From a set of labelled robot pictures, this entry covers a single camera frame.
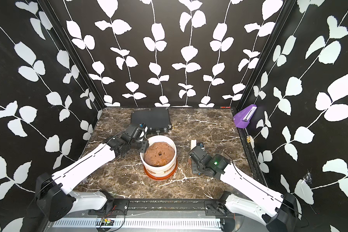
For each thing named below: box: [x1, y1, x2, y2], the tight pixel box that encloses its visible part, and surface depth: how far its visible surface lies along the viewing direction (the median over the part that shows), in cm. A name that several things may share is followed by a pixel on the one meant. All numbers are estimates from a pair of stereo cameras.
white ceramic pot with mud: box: [140, 135, 177, 178], surface depth 83 cm
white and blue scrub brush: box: [190, 139, 197, 151], surface depth 81 cm
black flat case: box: [130, 107, 173, 134], surface depth 110 cm
